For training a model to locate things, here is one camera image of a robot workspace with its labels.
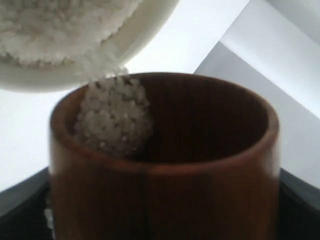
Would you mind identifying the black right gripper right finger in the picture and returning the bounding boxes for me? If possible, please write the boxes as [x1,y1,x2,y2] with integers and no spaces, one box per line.
[277,168,320,240]

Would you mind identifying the rice inside wooden cup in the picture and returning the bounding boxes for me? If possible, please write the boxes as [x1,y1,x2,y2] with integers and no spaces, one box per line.
[74,76,154,157]

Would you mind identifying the brown wooden cup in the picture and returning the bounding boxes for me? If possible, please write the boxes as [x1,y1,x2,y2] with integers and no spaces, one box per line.
[49,72,280,240]

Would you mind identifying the rice in cream bowl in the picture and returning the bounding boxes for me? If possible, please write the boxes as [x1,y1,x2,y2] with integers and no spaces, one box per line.
[0,0,142,68]

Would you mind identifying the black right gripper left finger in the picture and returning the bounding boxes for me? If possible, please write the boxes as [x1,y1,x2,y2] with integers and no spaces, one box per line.
[0,168,53,240]

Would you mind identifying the cream ceramic bowl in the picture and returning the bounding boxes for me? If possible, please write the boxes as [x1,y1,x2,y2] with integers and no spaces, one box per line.
[0,0,179,93]

